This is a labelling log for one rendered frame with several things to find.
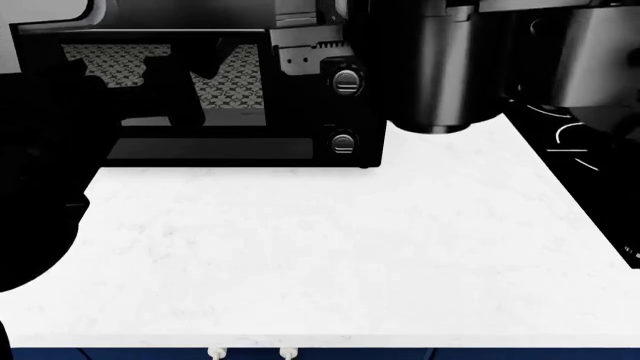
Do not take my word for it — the black glass stovetop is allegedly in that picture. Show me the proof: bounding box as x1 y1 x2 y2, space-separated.
504 99 640 270

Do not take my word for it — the dark toaster oven door handle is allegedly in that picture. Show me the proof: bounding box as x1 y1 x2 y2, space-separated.
106 137 315 160

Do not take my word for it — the large silver toaster oven knob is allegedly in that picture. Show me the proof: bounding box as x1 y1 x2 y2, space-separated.
331 69 362 95

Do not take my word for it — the small silver toaster oven knob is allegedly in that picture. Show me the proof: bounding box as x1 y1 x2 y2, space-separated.
329 131 360 156

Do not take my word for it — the black toaster oven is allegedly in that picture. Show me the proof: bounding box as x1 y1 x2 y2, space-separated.
9 18 387 170

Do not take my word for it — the grey toothed mechanical block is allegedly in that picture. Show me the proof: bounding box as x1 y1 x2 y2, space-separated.
272 25 353 77

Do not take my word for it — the dark metallic cylindrical appliance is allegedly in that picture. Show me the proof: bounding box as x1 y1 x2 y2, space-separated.
348 0 509 135

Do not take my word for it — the black robot torso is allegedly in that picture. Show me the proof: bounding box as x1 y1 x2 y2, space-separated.
0 320 14 360

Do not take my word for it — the dark metallic pot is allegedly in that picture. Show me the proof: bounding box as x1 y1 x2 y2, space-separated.
502 0 640 125

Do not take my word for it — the blue base cabinet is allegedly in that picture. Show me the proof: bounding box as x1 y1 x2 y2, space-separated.
9 346 640 360

